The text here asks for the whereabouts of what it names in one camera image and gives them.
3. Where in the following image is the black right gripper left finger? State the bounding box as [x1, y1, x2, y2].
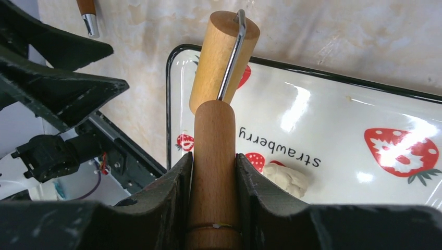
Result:
[1, 153, 193, 249]

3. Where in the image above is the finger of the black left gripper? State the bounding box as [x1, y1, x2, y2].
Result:
[1, 46, 129, 132]
[1, 1, 114, 71]

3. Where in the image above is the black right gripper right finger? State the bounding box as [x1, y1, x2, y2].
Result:
[236, 154, 441, 249]

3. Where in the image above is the white dough lump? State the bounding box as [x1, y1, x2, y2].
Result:
[262, 163, 309, 198]

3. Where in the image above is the strawberry print rectangular tray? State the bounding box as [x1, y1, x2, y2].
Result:
[165, 44, 442, 211]

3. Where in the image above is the wooden dough roller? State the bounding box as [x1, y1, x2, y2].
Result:
[185, 9, 260, 249]

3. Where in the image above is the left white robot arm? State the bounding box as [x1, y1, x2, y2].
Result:
[1, 1, 129, 199]

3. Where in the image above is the metal dough scraper wooden handle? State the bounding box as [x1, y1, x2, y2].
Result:
[76, 0, 100, 39]

